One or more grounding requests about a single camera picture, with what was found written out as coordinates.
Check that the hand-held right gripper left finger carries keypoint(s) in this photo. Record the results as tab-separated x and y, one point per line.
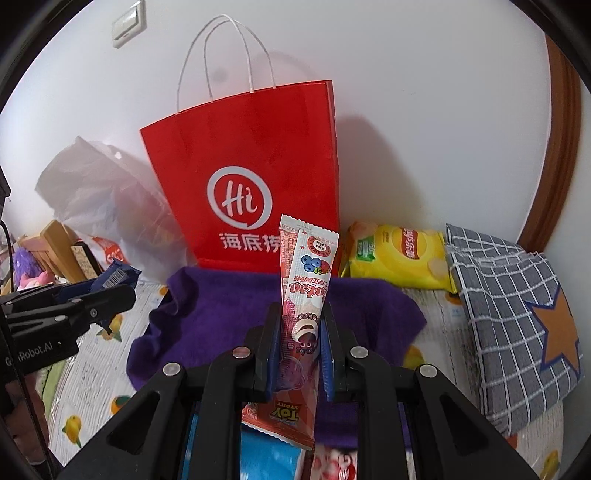
274	355

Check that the wooden box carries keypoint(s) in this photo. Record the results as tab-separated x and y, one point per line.
60	249

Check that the white light switch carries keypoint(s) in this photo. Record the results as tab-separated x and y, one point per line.
129	23

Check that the pink panda snack packet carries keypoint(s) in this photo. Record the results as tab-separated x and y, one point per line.
332	466

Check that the purple plush toy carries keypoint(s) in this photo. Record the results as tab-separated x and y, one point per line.
25	265

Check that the wooden door frame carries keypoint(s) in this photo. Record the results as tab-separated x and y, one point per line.
558	138

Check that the small blue snack packet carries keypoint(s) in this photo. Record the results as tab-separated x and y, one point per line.
115	274

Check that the yellow chip bag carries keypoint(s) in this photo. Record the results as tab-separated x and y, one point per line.
401	258

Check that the white plastic bag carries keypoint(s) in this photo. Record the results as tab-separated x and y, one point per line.
92	194

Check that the light blue box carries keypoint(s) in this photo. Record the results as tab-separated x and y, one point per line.
268	457

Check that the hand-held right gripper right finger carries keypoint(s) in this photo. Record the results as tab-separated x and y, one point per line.
328	360

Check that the purple cloth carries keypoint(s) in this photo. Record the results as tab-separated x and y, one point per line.
207	314

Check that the grey checked cloth bag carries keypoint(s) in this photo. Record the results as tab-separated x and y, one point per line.
503	323

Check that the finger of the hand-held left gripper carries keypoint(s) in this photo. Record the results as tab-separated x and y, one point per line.
101	304
69	290

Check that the long pink snack stick packet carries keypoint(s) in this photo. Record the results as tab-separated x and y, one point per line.
304	277

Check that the red paper bag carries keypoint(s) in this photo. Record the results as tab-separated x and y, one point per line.
240	152

